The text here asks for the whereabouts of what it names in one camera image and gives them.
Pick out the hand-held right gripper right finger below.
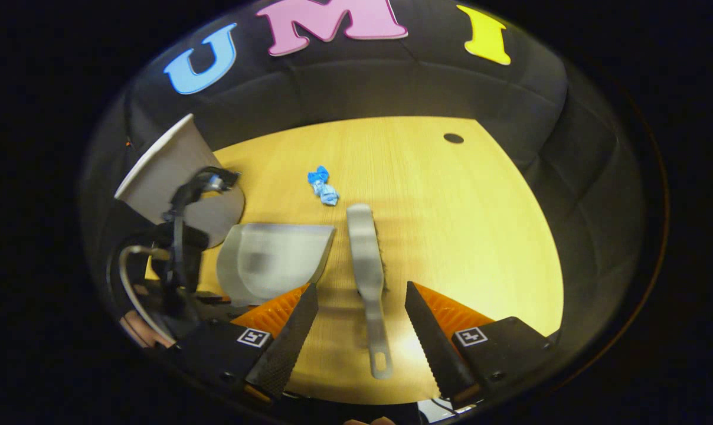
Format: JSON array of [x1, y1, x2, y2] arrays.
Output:
[[405, 281, 562, 410]]

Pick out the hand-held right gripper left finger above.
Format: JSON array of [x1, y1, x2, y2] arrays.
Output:
[[174, 283, 320, 401]]

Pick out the small grey dustpan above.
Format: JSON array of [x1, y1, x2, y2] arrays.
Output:
[[217, 223, 337, 306]]

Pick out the white ribbed garbage bin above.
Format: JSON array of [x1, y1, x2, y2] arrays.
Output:
[[115, 114, 246, 249]]

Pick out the small grey broom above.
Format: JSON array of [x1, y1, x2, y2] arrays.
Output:
[[346, 204, 394, 380]]

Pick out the blue paper trash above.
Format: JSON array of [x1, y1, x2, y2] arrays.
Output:
[[308, 166, 340, 207]]

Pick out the wooden desktop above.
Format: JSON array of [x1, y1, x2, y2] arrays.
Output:
[[146, 116, 565, 406]]

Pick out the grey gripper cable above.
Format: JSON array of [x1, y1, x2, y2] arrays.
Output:
[[119, 244, 177, 346]]

